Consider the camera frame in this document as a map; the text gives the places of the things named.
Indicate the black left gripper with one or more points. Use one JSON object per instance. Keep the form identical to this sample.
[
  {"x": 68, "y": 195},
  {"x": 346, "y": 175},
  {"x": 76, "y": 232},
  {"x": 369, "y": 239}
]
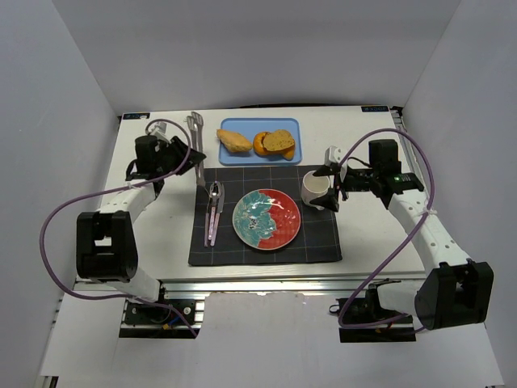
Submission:
[{"x": 176, "y": 153}]

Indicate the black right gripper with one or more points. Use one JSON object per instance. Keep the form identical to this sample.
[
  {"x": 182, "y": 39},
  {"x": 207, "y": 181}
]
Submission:
[{"x": 342, "y": 184}]

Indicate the metal serving tongs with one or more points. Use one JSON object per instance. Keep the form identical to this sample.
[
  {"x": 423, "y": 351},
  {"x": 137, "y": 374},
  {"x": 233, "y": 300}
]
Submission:
[{"x": 195, "y": 124}]

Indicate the light golden bread loaf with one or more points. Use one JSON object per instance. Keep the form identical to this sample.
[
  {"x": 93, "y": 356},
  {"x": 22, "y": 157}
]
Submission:
[{"x": 234, "y": 142}]

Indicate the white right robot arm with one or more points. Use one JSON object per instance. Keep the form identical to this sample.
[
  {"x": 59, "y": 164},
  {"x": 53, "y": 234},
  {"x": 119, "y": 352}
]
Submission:
[{"x": 456, "y": 290}]

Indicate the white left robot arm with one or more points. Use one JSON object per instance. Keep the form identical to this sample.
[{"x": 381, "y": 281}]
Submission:
[{"x": 106, "y": 248}]

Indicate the brown seeded bread slice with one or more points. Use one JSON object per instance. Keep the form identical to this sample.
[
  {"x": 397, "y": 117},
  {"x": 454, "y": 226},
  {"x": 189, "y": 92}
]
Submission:
[{"x": 278, "y": 141}]

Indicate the white ceramic mug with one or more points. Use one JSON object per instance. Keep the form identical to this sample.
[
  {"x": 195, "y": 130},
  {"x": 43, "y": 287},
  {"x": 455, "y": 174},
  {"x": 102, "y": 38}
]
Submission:
[{"x": 313, "y": 187}]

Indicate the dark checked placemat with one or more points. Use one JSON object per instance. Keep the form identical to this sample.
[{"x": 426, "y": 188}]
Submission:
[{"x": 316, "y": 242}]

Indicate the blue plastic tray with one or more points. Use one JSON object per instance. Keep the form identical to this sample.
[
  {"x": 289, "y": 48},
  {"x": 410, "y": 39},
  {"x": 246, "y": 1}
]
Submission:
[{"x": 249, "y": 128}]

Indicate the left corner table label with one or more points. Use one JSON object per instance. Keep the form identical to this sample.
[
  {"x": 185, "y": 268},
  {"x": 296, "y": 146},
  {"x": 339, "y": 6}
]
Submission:
[{"x": 136, "y": 116}]

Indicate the corner table label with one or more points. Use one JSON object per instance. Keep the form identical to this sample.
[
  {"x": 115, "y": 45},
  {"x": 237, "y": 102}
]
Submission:
[
  {"x": 375, "y": 108},
  {"x": 136, "y": 116}
]

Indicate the teal and red plate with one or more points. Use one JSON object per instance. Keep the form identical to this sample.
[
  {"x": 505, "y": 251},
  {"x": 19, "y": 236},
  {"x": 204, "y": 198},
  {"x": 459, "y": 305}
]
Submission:
[{"x": 266, "y": 219}]

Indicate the right corner table label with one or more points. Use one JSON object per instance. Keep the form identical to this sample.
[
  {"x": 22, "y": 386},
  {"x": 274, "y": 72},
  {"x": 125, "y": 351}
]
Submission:
[{"x": 375, "y": 108}]

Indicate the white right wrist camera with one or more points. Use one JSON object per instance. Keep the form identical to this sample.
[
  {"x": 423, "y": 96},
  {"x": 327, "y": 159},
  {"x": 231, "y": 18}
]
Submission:
[{"x": 335, "y": 162}]

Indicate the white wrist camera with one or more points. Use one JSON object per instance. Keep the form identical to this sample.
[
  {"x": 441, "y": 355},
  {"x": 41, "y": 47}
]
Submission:
[
  {"x": 158, "y": 130},
  {"x": 335, "y": 162}
]

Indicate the pink handled spoon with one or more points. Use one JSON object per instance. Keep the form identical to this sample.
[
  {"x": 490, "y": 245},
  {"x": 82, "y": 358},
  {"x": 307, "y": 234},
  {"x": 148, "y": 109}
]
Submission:
[{"x": 214, "y": 210}]

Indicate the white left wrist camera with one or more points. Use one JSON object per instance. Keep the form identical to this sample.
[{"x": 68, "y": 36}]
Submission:
[{"x": 158, "y": 130}]

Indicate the aluminium table frame rail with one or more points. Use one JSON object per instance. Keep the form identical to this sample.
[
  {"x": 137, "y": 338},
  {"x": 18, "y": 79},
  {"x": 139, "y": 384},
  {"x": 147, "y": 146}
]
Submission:
[{"x": 320, "y": 277}]

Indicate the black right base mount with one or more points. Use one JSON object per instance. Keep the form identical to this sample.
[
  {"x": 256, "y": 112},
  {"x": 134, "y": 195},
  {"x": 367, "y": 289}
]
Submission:
[{"x": 400, "y": 331}]

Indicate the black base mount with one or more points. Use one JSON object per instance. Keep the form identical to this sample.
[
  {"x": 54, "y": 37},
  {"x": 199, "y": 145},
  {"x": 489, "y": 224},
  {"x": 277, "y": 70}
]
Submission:
[
  {"x": 141, "y": 321},
  {"x": 400, "y": 331}
]

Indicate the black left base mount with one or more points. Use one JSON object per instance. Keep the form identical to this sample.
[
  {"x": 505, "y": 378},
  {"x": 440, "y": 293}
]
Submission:
[{"x": 141, "y": 321}]

